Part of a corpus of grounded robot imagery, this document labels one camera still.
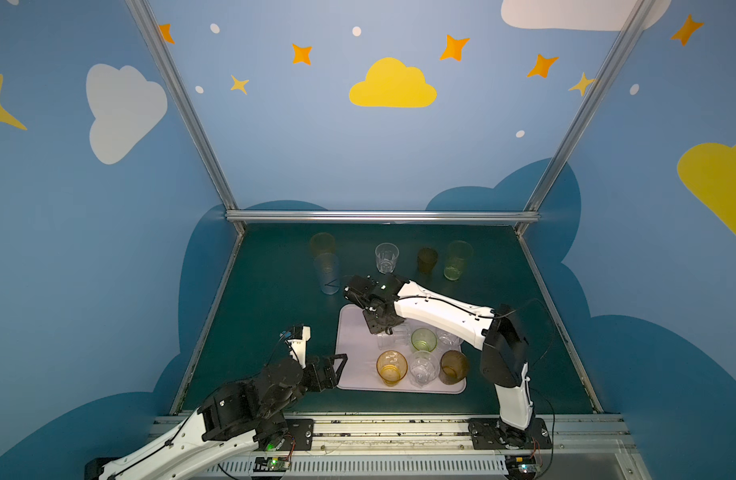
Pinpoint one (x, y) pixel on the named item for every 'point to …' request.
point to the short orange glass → (391, 367)
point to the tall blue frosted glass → (328, 270)
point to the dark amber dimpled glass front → (453, 367)
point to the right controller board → (521, 467)
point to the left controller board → (271, 464)
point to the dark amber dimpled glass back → (427, 260)
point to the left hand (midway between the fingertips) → (340, 363)
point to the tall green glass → (457, 252)
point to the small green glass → (424, 339)
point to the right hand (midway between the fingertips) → (383, 319)
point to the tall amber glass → (321, 243)
